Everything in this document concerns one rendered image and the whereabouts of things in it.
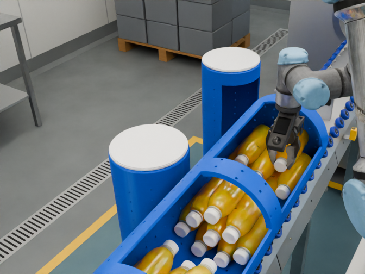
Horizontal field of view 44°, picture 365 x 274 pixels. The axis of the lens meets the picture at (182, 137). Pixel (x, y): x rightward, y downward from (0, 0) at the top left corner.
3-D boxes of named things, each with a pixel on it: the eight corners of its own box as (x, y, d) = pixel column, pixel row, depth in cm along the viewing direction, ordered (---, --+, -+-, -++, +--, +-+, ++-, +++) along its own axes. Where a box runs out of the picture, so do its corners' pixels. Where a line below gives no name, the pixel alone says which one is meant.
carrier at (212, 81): (194, 204, 264) (238, 222, 250) (189, 64, 216) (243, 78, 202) (219, 178, 283) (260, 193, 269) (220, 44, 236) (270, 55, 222)
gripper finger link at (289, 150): (303, 162, 138) (301, 135, 133) (296, 173, 133) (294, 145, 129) (293, 160, 139) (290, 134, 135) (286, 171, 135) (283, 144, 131)
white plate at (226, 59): (190, 62, 216) (190, 64, 216) (243, 75, 202) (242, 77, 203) (220, 43, 234) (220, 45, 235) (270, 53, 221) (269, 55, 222)
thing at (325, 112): (331, 118, 190) (337, 84, 181) (328, 122, 187) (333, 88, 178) (307, 112, 194) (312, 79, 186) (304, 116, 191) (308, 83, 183)
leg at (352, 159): (351, 194, 288) (369, 108, 254) (348, 200, 284) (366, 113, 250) (341, 192, 291) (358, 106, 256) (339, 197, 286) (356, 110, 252)
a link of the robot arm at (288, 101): (299, 98, 119) (269, 91, 123) (297, 113, 122) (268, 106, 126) (308, 86, 125) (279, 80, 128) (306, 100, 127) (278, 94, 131)
